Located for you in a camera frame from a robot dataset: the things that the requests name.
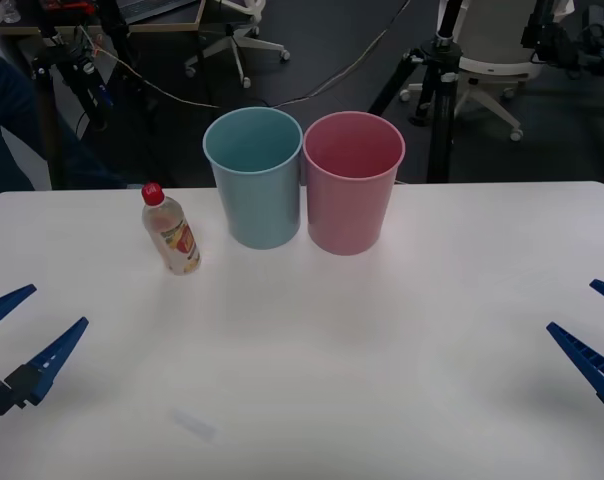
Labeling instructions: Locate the pink plastic bin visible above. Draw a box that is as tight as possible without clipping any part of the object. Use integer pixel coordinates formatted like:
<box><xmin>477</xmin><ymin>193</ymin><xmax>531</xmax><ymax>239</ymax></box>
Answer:
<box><xmin>302</xmin><ymin>110</ymin><xmax>407</xmax><ymax>257</ymax></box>

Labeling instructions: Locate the pale floor cable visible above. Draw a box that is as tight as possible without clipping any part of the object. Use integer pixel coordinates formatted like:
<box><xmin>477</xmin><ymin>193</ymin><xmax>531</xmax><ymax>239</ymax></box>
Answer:
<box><xmin>79</xmin><ymin>22</ymin><xmax>433</xmax><ymax>109</ymax></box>

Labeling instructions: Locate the white office chair with seat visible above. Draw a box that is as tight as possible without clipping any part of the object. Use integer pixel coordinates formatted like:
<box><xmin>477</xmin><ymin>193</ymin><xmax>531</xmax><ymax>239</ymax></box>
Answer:
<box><xmin>399</xmin><ymin>0</ymin><xmax>543</xmax><ymax>144</ymax></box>

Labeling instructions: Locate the clear bottle with red cap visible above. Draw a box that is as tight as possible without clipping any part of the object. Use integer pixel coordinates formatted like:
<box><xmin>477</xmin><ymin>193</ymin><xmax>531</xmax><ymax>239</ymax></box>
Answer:
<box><xmin>140</xmin><ymin>182</ymin><xmax>202</xmax><ymax>277</ymax></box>

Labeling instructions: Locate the pale blue plastic bin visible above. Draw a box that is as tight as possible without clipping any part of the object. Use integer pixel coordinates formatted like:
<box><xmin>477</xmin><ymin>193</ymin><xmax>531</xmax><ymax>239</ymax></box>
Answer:
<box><xmin>202</xmin><ymin>106</ymin><xmax>304</xmax><ymax>251</ymax></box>

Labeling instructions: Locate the black tripod with blue clip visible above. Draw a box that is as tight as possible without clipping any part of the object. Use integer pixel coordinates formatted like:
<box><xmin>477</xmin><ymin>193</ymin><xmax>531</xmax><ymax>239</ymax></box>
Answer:
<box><xmin>29</xmin><ymin>0</ymin><xmax>138</xmax><ymax>191</ymax></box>

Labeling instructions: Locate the black desk with wooden edge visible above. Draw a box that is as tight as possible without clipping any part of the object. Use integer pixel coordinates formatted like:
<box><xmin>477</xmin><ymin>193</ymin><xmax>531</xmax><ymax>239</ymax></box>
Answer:
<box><xmin>0</xmin><ymin>0</ymin><xmax>207</xmax><ymax>36</ymax></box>

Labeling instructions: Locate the grey laptop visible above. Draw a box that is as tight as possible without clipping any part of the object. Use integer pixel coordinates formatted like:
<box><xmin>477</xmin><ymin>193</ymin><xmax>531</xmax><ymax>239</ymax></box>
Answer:
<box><xmin>115</xmin><ymin>0</ymin><xmax>198</xmax><ymax>24</ymax></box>

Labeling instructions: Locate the person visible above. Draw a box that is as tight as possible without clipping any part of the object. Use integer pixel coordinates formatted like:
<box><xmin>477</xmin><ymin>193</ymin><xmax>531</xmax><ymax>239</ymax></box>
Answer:
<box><xmin>0</xmin><ymin>0</ymin><xmax>128</xmax><ymax>191</ymax></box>

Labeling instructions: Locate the black tripod with silver clamps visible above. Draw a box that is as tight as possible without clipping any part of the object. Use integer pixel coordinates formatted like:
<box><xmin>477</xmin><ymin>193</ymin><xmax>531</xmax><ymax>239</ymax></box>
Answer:
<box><xmin>366</xmin><ymin>0</ymin><xmax>466</xmax><ymax>184</ymax></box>

